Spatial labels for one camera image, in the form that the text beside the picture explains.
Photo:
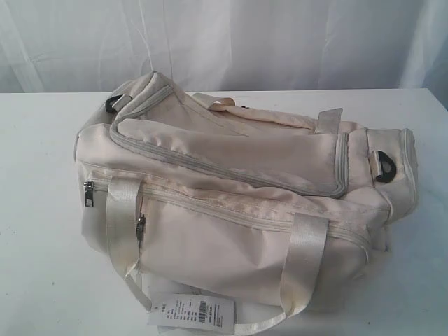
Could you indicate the cream canvas duffel bag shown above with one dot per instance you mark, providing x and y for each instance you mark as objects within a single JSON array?
[{"x": 279, "y": 212}]

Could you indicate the white paper hang tag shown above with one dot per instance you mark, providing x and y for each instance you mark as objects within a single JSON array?
[{"x": 190, "y": 308}]

